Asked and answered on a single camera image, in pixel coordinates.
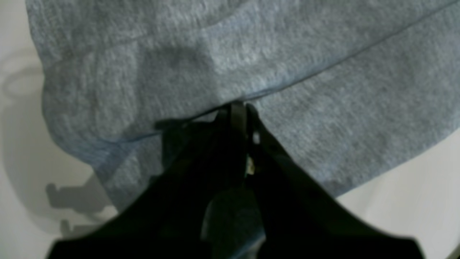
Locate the grey t-shirt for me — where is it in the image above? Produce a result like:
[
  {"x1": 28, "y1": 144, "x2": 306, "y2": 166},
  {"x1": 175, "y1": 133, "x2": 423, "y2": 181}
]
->
[{"x1": 25, "y1": 0, "x2": 460, "y2": 259}]

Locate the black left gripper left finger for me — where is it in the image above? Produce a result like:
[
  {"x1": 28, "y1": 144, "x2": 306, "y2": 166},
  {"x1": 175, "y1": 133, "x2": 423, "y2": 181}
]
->
[{"x1": 48, "y1": 102, "x2": 248, "y2": 259}]

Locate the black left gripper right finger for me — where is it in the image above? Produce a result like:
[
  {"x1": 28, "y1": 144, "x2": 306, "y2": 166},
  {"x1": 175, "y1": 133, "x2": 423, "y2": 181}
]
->
[{"x1": 246, "y1": 104, "x2": 423, "y2": 259}]

